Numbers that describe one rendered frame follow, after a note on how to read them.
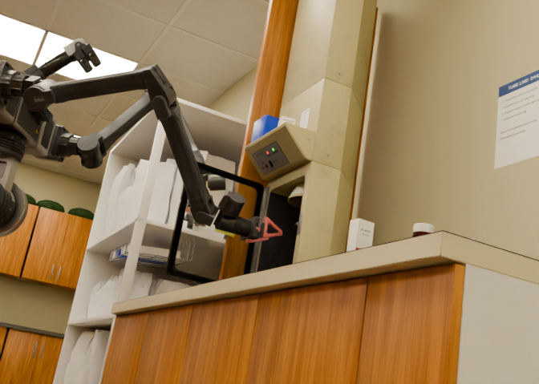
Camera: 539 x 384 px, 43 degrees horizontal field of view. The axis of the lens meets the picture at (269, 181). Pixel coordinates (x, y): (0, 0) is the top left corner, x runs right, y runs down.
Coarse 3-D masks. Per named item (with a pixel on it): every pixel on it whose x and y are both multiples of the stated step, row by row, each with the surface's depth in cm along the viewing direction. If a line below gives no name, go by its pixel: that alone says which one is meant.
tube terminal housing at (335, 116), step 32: (320, 96) 226; (352, 96) 233; (320, 128) 223; (352, 128) 236; (320, 160) 220; (352, 160) 238; (288, 192) 242; (320, 192) 217; (352, 192) 240; (320, 224) 215; (320, 256) 213
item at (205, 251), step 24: (216, 192) 233; (240, 192) 238; (216, 216) 231; (240, 216) 236; (192, 240) 225; (216, 240) 230; (240, 240) 235; (192, 264) 223; (216, 264) 228; (240, 264) 233
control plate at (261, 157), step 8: (272, 144) 228; (256, 152) 239; (264, 152) 235; (272, 152) 231; (280, 152) 227; (256, 160) 242; (264, 160) 238; (272, 160) 233; (280, 160) 230; (264, 168) 240; (272, 168) 236
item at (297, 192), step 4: (300, 184) 229; (296, 188) 229; (300, 188) 227; (292, 192) 230; (296, 192) 227; (300, 192) 226; (292, 196) 227; (296, 196) 236; (300, 196) 238; (288, 200) 232; (292, 200) 236; (296, 200) 237; (300, 200) 238; (292, 204) 236; (296, 204) 238; (300, 204) 239; (300, 208) 239
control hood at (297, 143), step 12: (276, 132) 223; (288, 132) 218; (300, 132) 219; (312, 132) 221; (252, 144) 239; (264, 144) 233; (288, 144) 221; (300, 144) 218; (312, 144) 220; (252, 156) 243; (288, 156) 225; (300, 156) 219; (288, 168) 230
